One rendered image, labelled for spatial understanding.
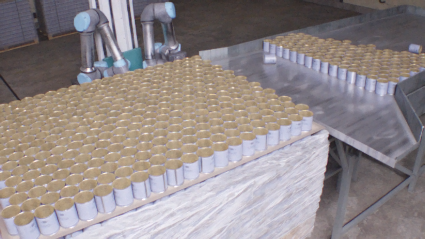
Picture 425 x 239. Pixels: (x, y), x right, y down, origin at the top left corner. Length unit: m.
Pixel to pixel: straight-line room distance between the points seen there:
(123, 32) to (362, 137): 2.02
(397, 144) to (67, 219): 1.39
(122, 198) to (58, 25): 7.60
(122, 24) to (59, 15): 5.74
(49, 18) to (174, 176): 7.53
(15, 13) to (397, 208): 7.67
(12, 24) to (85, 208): 7.45
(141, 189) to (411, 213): 2.29
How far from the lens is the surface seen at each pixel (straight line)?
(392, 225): 2.98
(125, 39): 3.07
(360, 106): 2.08
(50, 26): 8.71
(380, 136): 1.83
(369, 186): 3.29
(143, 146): 1.54
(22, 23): 8.56
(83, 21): 2.49
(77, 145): 1.64
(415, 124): 1.88
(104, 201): 1.29
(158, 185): 1.35
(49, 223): 1.28
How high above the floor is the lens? 1.98
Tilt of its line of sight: 28 degrees down
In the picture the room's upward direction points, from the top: 4 degrees counter-clockwise
